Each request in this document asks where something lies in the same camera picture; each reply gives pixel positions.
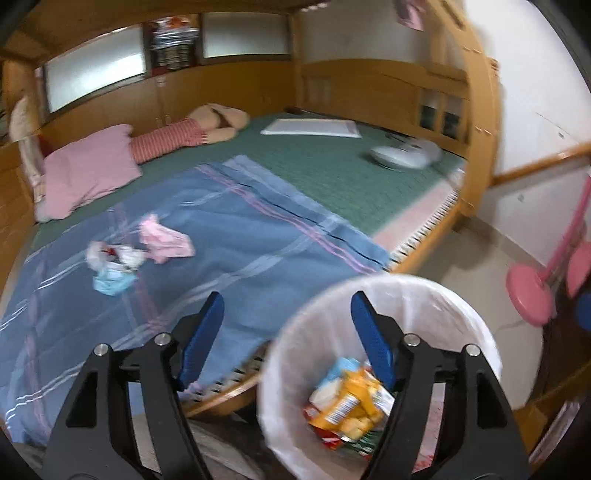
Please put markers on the blue round object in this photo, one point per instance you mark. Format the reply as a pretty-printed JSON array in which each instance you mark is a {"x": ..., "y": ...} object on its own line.
[{"x": 582, "y": 314}]

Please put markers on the yellow snack packet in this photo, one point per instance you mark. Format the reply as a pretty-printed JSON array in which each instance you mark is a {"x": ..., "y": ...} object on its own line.
[{"x": 351, "y": 397}]

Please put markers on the wooden bed frame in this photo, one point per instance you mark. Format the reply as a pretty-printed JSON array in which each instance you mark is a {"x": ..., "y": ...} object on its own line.
[{"x": 369, "y": 83}]

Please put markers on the white round appliance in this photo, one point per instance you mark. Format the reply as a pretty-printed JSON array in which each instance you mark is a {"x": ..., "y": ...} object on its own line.
[{"x": 406, "y": 154}]

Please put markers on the white tissue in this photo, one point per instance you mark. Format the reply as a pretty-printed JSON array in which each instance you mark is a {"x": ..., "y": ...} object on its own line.
[{"x": 131, "y": 258}]

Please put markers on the green bed mat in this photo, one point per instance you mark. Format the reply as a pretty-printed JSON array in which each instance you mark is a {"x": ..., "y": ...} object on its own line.
[{"x": 323, "y": 166}]

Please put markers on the doll in red striped dress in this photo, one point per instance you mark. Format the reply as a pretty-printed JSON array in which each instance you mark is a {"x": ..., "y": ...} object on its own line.
[{"x": 171, "y": 136}]

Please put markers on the white and blue ointment box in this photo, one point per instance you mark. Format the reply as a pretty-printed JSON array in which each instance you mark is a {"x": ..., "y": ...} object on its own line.
[{"x": 332, "y": 387}]

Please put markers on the pink fan stand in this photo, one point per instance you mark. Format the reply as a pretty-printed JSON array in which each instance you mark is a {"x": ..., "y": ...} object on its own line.
[{"x": 528, "y": 290}]

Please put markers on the white flat board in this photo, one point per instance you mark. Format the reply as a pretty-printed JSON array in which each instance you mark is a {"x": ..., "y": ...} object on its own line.
[{"x": 314, "y": 127}]

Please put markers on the red foil wrapper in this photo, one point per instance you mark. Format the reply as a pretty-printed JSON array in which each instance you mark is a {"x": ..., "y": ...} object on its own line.
[{"x": 330, "y": 441}]

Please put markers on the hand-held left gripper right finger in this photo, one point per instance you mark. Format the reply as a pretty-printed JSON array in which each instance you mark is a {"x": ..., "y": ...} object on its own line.
[{"x": 374, "y": 341}]

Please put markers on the frosted glass panel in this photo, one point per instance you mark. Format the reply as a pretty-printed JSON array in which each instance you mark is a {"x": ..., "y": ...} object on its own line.
[
  {"x": 244, "y": 34},
  {"x": 92, "y": 69}
]

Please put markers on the pink tissue packet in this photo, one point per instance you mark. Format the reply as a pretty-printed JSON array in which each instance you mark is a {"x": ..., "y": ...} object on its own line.
[{"x": 161, "y": 240}]

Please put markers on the blue plaid blanket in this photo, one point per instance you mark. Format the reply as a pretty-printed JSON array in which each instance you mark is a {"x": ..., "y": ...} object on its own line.
[{"x": 258, "y": 240}]

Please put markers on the white plastic bag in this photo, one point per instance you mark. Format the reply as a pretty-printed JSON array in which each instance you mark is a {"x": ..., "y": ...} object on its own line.
[{"x": 99, "y": 256}]

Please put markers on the cream pillow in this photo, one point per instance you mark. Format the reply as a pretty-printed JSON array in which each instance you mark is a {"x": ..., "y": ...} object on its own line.
[{"x": 23, "y": 134}]

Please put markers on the pink pillow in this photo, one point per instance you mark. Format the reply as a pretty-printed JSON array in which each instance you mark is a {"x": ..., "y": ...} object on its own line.
[{"x": 87, "y": 170}]

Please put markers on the dark green snack wrapper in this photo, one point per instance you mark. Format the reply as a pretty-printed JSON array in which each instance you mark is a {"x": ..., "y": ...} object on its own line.
[{"x": 360, "y": 445}]

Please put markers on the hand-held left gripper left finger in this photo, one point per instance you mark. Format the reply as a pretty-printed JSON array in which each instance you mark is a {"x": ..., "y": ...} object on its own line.
[{"x": 203, "y": 332}]

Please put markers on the trash bin with white liner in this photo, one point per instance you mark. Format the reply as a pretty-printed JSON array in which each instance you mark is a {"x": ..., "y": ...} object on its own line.
[{"x": 323, "y": 314}]

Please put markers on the hanging wall calendar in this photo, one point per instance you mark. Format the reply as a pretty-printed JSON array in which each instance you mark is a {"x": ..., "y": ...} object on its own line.
[{"x": 171, "y": 46}]

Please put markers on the blue face mask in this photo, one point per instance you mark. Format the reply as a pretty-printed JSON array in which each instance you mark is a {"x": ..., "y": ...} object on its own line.
[{"x": 113, "y": 282}]

